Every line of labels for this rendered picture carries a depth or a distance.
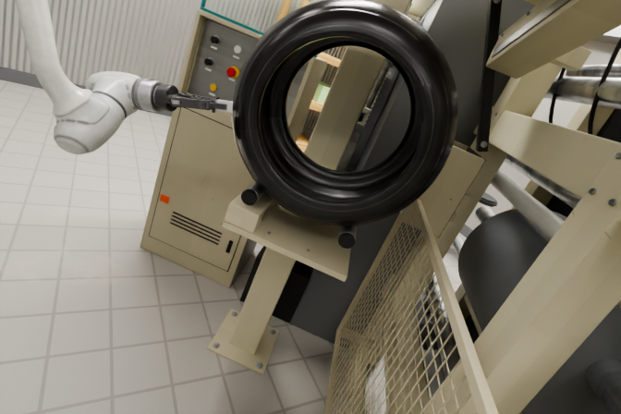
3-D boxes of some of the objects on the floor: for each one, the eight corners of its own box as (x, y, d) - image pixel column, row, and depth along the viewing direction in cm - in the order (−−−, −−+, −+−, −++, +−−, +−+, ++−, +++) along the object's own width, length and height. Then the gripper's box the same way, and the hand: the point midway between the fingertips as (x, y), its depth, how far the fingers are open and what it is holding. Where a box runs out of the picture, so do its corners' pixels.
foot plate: (230, 310, 175) (232, 306, 174) (278, 332, 174) (280, 328, 173) (206, 349, 150) (207, 346, 149) (262, 375, 149) (264, 371, 148)
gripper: (146, 83, 91) (232, 95, 88) (173, 82, 103) (249, 93, 100) (147, 112, 93) (230, 125, 90) (173, 107, 105) (248, 119, 102)
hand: (228, 106), depth 96 cm, fingers closed
